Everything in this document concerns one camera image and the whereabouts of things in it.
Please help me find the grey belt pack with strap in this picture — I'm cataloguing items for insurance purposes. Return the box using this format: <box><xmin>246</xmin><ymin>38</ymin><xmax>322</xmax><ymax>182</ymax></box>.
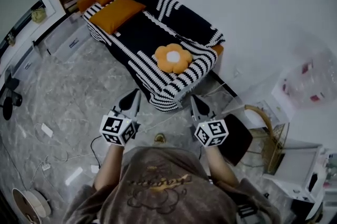
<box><xmin>236</xmin><ymin>204</ymin><xmax>257</xmax><ymax>219</ymax></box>

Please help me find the wicker basket with handle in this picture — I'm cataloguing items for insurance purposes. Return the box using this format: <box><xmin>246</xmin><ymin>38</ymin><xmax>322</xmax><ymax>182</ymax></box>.
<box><xmin>244</xmin><ymin>104</ymin><xmax>291</xmax><ymax>177</ymax></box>

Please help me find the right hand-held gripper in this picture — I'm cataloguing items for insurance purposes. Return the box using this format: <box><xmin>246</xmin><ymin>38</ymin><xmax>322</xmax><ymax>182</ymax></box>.
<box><xmin>190</xmin><ymin>94</ymin><xmax>229</xmax><ymax>148</ymax></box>

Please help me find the beige cloth bag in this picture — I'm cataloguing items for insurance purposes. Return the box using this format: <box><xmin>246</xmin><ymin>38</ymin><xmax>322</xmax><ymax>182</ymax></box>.
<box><xmin>31</xmin><ymin>7</ymin><xmax>48</xmax><ymax>24</ymax></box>

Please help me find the sofa with black white cover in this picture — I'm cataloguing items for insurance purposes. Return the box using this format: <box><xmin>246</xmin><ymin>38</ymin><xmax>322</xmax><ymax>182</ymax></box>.
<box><xmin>82</xmin><ymin>0</ymin><xmax>226</xmax><ymax>114</ymax></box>

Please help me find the white rectangular power adapter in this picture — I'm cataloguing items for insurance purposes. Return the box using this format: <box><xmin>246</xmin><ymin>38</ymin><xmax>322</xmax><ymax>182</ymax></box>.
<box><xmin>40</xmin><ymin>122</ymin><xmax>54</xmax><ymax>138</ymax></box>

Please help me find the black square stool seat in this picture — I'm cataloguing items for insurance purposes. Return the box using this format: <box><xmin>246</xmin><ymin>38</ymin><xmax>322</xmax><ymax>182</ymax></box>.
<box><xmin>217</xmin><ymin>113</ymin><xmax>254</xmax><ymax>167</ymax></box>

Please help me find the orange flower-shaped cushion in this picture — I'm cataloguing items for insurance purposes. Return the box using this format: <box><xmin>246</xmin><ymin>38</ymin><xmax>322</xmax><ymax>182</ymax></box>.
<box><xmin>154</xmin><ymin>43</ymin><xmax>194</xmax><ymax>74</ymax></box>

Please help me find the person's left forearm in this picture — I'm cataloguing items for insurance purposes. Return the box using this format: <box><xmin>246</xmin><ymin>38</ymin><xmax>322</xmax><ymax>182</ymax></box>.
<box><xmin>94</xmin><ymin>143</ymin><xmax>125</xmax><ymax>191</ymax></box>

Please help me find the person's right forearm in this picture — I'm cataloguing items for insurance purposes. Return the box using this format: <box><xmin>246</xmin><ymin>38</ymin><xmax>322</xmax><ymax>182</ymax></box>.
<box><xmin>204</xmin><ymin>145</ymin><xmax>241</xmax><ymax>189</ymax></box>

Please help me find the white plastic machine housing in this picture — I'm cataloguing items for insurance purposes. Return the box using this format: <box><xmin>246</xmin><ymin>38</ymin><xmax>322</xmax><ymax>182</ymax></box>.
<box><xmin>263</xmin><ymin>144</ymin><xmax>326</xmax><ymax>204</ymax></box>

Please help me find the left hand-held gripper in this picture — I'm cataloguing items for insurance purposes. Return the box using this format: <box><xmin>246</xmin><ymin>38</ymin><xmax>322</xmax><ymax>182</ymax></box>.
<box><xmin>99</xmin><ymin>88</ymin><xmax>142</xmax><ymax>147</ymax></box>

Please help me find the clear plastic bag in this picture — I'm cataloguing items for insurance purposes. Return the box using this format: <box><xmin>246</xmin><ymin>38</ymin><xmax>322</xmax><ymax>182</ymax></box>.
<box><xmin>280</xmin><ymin>46</ymin><xmax>337</xmax><ymax>111</ymax></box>

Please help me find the person's brown printed t-shirt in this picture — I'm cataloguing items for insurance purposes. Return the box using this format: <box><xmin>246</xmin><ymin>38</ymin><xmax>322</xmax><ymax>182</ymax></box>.
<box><xmin>62</xmin><ymin>145</ymin><xmax>283</xmax><ymax>224</ymax></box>

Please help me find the round white robot vacuum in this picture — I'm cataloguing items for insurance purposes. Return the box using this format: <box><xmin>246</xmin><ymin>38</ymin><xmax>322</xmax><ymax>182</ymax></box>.
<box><xmin>11</xmin><ymin>188</ymin><xmax>52</xmax><ymax>224</ymax></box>

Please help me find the black round-base stand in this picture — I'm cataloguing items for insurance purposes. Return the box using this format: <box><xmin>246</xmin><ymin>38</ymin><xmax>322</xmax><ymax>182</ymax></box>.
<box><xmin>0</xmin><ymin>71</ymin><xmax>21</xmax><ymax>121</ymax></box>

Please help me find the black mesh waste bin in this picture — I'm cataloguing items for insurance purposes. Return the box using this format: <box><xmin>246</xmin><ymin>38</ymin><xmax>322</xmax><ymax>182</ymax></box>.
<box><xmin>9</xmin><ymin>91</ymin><xmax>24</xmax><ymax>108</ymax></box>

